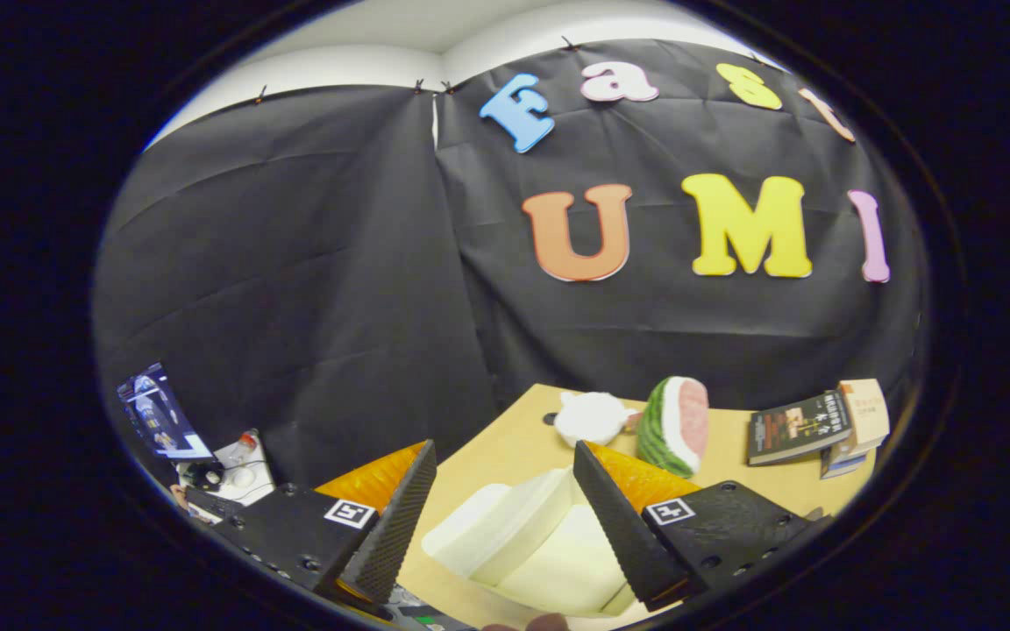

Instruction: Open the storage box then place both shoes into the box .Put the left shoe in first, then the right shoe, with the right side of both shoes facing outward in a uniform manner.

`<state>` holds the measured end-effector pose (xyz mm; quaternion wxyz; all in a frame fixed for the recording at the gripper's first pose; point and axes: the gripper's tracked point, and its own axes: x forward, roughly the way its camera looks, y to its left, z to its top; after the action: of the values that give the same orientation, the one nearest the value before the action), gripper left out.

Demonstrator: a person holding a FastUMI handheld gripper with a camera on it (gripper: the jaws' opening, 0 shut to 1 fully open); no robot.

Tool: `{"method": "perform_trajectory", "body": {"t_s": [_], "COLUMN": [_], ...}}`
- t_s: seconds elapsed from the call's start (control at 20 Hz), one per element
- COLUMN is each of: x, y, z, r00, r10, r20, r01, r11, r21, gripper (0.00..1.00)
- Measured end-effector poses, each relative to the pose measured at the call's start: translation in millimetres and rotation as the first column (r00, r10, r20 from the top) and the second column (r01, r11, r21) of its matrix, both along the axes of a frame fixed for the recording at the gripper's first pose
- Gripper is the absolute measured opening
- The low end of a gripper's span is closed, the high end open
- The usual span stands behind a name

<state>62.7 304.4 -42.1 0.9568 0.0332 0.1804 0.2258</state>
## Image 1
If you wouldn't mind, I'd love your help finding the white plush toy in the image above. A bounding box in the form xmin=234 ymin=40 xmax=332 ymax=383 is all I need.
xmin=553 ymin=391 xmax=642 ymax=448

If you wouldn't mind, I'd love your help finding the computer screen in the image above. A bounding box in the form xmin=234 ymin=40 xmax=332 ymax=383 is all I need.
xmin=117 ymin=362 xmax=217 ymax=463

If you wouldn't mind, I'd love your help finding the white side table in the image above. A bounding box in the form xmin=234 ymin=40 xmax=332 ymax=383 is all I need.
xmin=174 ymin=428 xmax=278 ymax=509

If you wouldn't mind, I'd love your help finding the tan cover book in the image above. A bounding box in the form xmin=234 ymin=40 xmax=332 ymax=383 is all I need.
xmin=836 ymin=379 xmax=892 ymax=457

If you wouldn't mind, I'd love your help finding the grey device with green light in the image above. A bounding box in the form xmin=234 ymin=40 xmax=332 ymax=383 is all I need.
xmin=382 ymin=585 xmax=475 ymax=631

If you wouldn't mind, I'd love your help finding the blue cover book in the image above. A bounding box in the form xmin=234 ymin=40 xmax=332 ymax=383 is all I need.
xmin=819 ymin=443 xmax=870 ymax=480

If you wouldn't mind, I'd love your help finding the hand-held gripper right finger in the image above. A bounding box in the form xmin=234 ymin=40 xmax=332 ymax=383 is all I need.
xmin=573 ymin=440 xmax=832 ymax=613

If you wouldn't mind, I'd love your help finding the white fabric storage box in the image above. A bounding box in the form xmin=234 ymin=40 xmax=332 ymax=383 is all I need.
xmin=420 ymin=467 xmax=637 ymax=619

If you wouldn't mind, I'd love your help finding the black cover book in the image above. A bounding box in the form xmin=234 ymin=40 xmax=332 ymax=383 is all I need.
xmin=746 ymin=391 xmax=854 ymax=466

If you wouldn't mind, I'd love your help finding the watermelon slice plush toy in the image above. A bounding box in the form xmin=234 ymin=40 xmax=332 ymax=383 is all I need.
xmin=636 ymin=376 xmax=710 ymax=479

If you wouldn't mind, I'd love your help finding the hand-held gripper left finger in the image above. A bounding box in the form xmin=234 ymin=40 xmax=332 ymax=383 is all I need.
xmin=214 ymin=439 xmax=438 ymax=607

